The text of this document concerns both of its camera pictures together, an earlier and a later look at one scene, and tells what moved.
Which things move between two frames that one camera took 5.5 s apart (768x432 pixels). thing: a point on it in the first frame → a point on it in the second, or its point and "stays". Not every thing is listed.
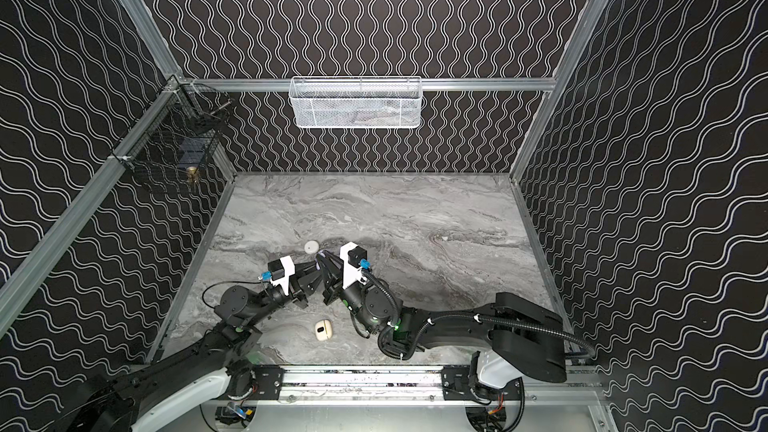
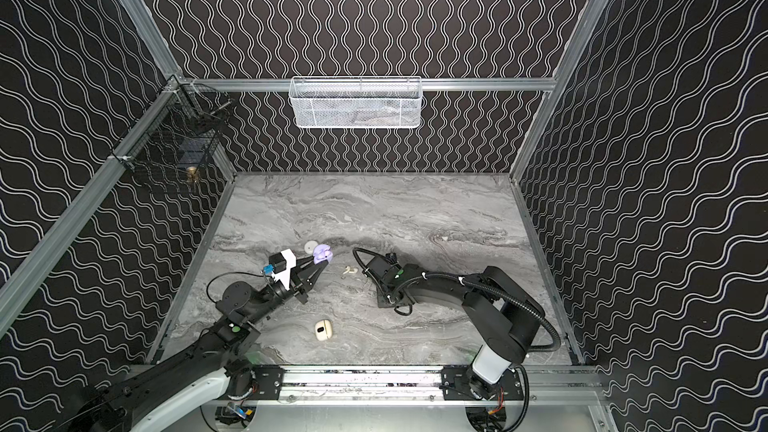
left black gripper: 299,282 stays
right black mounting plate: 459,384 stays
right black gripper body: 334,282 → 380,282
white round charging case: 311,247 stays
